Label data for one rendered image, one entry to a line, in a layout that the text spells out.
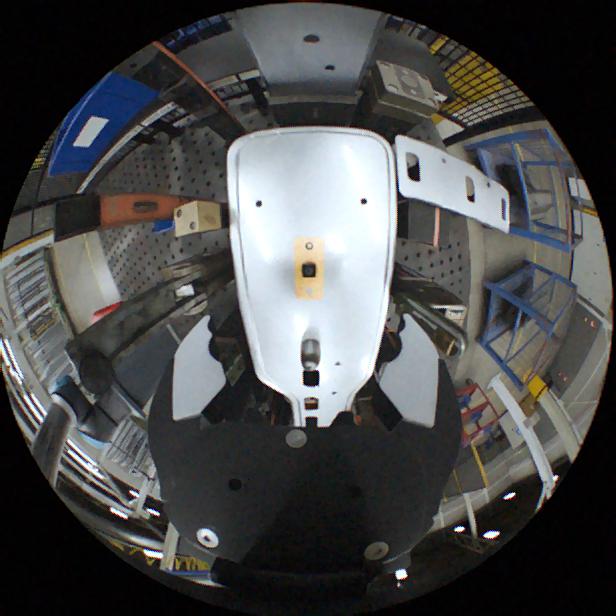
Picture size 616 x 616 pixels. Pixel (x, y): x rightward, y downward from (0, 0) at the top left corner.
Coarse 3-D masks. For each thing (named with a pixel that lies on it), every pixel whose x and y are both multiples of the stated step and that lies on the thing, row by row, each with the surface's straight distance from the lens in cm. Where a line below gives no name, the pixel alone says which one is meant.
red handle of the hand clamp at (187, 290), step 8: (176, 288) 22; (184, 288) 22; (192, 288) 22; (176, 296) 22; (184, 296) 22; (192, 296) 22; (112, 304) 26; (120, 304) 25; (96, 312) 27; (104, 312) 26; (96, 320) 27
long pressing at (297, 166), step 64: (320, 128) 27; (256, 192) 24; (320, 192) 23; (384, 192) 25; (256, 256) 24; (384, 256) 25; (256, 320) 27; (320, 320) 26; (384, 320) 29; (320, 384) 35
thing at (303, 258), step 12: (300, 240) 23; (312, 240) 22; (300, 252) 23; (312, 252) 23; (300, 264) 23; (312, 264) 22; (300, 276) 23; (312, 276) 22; (300, 288) 24; (312, 288) 24
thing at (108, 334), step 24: (168, 288) 19; (120, 312) 17; (144, 312) 19; (168, 312) 20; (96, 336) 16; (120, 336) 18; (144, 336) 18; (72, 360) 16; (96, 360) 14; (120, 360) 17; (96, 384) 14
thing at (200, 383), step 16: (208, 320) 12; (192, 336) 11; (208, 336) 11; (176, 352) 11; (192, 352) 10; (208, 352) 9; (176, 368) 10; (192, 368) 9; (208, 368) 9; (176, 384) 9; (192, 384) 8; (208, 384) 8; (224, 384) 8; (176, 400) 8; (192, 400) 8; (208, 400) 7; (224, 400) 8; (176, 416) 8; (192, 416) 8; (208, 416) 8; (224, 416) 9
